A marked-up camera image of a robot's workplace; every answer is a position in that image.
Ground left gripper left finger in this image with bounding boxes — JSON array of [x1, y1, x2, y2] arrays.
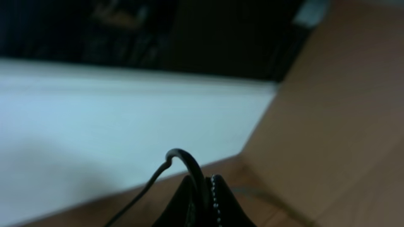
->
[[152, 175, 201, 227]]

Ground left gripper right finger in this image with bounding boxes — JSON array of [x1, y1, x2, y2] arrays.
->
[[208, 175, 256, 227]]

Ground cardboard side panel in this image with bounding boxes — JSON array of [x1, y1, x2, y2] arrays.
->
[[242, 1, 403, 226]]

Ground white back board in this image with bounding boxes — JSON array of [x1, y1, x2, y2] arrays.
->
[[1, 59, 278, 226]]

